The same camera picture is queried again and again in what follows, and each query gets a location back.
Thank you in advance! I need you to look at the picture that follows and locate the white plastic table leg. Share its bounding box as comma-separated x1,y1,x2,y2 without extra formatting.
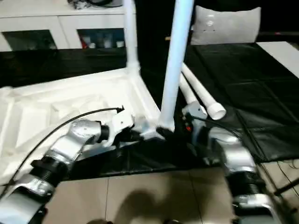
178,76,208,117
159,0,195,133
123,0,141,70
182,62,227,121

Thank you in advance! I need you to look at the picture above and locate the thin black floor cable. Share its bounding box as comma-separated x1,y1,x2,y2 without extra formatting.
277,158,299,185

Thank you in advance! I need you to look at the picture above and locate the white plastic table top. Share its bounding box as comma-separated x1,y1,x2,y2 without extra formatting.
0,66,175,185

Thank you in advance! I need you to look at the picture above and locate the black metal frame bar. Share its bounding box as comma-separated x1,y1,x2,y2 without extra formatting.
274,179,299,196

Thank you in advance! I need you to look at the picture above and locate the white glass-door cabinet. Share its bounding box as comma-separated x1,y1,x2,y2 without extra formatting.
0,0,136,51

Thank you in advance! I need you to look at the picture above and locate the grey round helmet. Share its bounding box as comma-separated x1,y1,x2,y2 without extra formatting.
90,0,124,7

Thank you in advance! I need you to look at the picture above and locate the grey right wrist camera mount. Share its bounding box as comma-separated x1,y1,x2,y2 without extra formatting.
182,102,208,140

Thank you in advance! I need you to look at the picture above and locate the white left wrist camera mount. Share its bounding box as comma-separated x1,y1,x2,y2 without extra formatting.
106,114,136,147

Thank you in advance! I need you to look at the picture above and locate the dark clutter pile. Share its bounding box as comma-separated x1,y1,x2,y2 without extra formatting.
67,0,91,10

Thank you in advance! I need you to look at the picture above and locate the grey cushion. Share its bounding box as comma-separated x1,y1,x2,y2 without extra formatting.
190,5,262,45

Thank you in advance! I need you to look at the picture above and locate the black work mat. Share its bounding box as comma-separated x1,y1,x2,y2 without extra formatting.
0,43,299,180

